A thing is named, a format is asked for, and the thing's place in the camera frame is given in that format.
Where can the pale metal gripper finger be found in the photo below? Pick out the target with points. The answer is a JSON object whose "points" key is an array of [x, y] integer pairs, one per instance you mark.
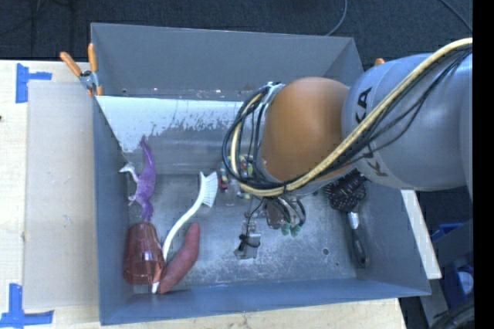
{"points": [[252, 238], [247, 252]]}

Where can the grey metal bin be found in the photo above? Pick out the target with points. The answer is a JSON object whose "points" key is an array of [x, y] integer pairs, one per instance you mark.
{"points": [[270, 254]]}

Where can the small red and black toy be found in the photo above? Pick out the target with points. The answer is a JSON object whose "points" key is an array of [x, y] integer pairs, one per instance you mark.
{"points": [[223, 180]]}

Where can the red-brown sweet potato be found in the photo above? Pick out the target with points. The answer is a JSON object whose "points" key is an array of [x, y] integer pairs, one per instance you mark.
{"points": [[183, 258]]}

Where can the black hairbrush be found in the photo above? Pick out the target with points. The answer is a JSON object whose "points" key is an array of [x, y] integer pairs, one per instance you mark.
{"points": [[349, 193]]}

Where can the red-brown translucent plastic cup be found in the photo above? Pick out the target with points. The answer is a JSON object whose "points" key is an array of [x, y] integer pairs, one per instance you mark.
{"points": [[142, 254]]}

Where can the purple toy dinosaur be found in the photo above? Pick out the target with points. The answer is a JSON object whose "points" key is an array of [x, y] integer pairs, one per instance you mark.
{"points": [[146, 177]]}

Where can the pale cardboard board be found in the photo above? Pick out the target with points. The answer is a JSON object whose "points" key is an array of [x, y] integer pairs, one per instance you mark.
{"points": [[58, 184]]}

